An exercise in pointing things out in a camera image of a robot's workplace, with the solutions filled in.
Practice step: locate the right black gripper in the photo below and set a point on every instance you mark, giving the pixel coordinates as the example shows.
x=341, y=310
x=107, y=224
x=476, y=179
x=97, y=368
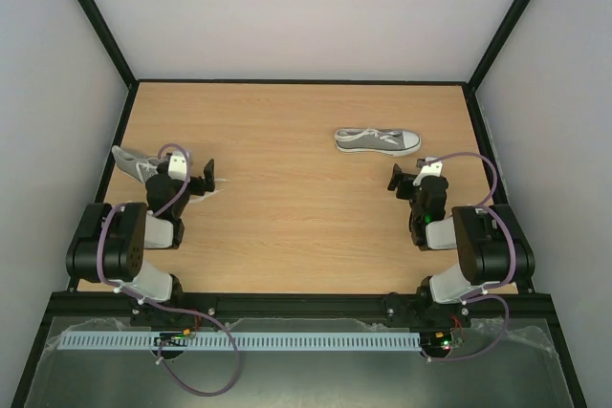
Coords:
x=407, y=186

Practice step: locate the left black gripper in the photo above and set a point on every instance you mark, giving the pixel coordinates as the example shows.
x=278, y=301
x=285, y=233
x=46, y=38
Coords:
x=209, y=179

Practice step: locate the grey sneaker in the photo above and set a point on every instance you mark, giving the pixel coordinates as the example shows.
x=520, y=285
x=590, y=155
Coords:
x=143, y=168

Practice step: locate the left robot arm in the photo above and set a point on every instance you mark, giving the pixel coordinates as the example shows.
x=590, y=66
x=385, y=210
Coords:
x=110, y=242

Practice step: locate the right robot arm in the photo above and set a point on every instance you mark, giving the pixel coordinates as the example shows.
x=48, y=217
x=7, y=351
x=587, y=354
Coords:
x=491, y=246

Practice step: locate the grey sneaker lying sideways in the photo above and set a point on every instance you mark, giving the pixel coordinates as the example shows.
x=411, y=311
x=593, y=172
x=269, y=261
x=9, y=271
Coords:
x=390, y=142

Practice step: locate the right circuit board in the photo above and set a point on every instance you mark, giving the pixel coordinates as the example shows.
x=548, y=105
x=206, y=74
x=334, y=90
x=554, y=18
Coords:
x=442, y=340

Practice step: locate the circuit board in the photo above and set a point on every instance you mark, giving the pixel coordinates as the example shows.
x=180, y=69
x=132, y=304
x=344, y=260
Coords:
x=442, y=340
x=174, y=339

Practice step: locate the left circuit board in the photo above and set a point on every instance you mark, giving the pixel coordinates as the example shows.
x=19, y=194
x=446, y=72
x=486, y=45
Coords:
x=174, y=339

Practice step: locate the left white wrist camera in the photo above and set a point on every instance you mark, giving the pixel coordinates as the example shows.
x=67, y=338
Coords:
x=178, y=165

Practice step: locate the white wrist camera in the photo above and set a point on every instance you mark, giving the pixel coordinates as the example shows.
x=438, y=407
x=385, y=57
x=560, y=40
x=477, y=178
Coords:
x=178, y=165
x=428, y=166

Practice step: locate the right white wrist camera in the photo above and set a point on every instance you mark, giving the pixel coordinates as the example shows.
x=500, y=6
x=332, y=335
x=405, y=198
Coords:
x=428, y=166

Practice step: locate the light blue cable duct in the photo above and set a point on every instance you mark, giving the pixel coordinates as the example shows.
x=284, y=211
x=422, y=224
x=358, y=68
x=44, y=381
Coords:
x=250, y=342

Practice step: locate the black aluminium frame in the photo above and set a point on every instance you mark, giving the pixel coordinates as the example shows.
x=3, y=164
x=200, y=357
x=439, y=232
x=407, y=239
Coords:
x=392, y=307

